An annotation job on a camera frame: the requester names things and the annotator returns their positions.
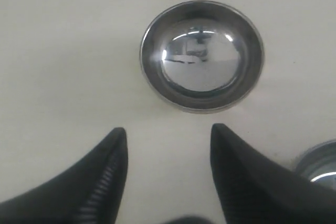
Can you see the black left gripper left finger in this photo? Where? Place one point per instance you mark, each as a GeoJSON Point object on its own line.
{"type": "Point", "coordinates": [90, 191]}

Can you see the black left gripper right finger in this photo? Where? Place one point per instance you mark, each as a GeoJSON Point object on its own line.
{"type": "Point", "coordinates": [254, 189]}

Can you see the smooth stainless steel bowl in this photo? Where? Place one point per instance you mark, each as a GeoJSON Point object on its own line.
{"type": "Point", "coordinates": [317, 164]}

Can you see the ribbed stainless steel bowl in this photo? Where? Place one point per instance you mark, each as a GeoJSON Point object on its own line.
{"type": "Point", "coordinates": [202, 56]}

